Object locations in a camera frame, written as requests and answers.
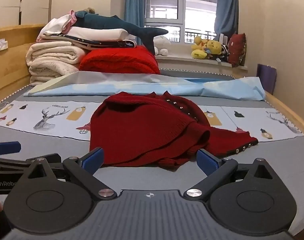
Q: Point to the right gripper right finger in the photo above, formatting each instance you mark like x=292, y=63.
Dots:
x=218, y=172

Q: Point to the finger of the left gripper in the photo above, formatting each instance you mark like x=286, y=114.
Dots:
x=9, y=147

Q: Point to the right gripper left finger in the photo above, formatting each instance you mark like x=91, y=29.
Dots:
x=80, y=171

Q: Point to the dark red knit sweater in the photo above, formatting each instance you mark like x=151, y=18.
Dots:
x=161, y=130

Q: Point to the white pink folded clothes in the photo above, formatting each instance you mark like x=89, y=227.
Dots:
x=58, y=25

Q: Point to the wooden headboard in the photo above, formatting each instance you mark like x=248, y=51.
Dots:
x=14, y=73

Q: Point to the light blue folded sheet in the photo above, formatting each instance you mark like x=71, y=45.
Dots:
x=106, y=84

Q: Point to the cream folded blanket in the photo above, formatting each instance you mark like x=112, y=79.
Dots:
x=48, y=60

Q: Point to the tissue pack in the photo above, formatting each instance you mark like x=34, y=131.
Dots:
x=3, y=44

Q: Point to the bright red folded blanket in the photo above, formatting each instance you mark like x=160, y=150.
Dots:
x=136, y=60

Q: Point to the yellow plush toys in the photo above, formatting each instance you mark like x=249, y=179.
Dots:
x=209, y=49

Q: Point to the dark red cushion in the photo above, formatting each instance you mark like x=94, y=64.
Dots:
x=236, y=49

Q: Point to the white folded quilt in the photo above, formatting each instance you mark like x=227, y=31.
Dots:
x=100, y=34

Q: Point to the white plush toy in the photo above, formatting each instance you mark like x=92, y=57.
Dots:
x=161, y=44

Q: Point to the right blue curtain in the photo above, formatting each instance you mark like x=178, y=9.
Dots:
x=227, y=18

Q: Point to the blue curtain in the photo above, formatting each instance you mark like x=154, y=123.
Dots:
x=227, y=18
x=134, y=17

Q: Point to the teal shark plush toy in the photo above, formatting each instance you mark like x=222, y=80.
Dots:
x=95, y=21

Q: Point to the left blue curtain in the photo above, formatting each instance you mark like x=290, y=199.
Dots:
x=134, y=17

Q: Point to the wooden bed side rail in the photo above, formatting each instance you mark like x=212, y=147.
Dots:
x=286, y=111

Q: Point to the window frame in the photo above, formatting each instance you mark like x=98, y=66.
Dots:
x=183, y=19

